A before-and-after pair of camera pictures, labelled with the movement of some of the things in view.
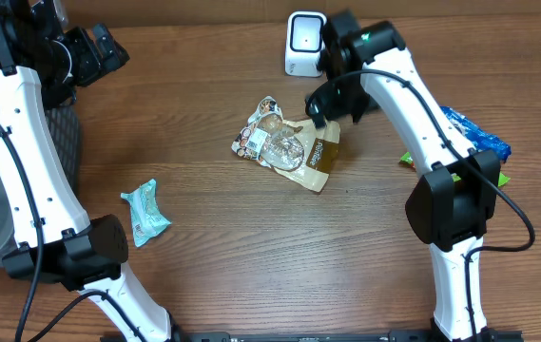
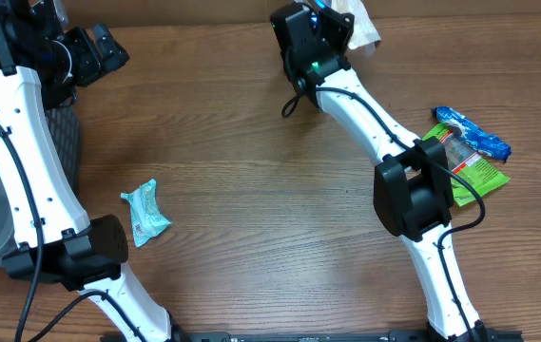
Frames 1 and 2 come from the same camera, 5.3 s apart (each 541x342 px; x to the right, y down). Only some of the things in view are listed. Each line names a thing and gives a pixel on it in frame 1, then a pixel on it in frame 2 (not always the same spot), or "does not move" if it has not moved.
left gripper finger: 112,53 does not move
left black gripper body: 71,65 does not move
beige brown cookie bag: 297,149 → 363,31
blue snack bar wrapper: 478,137 does not move
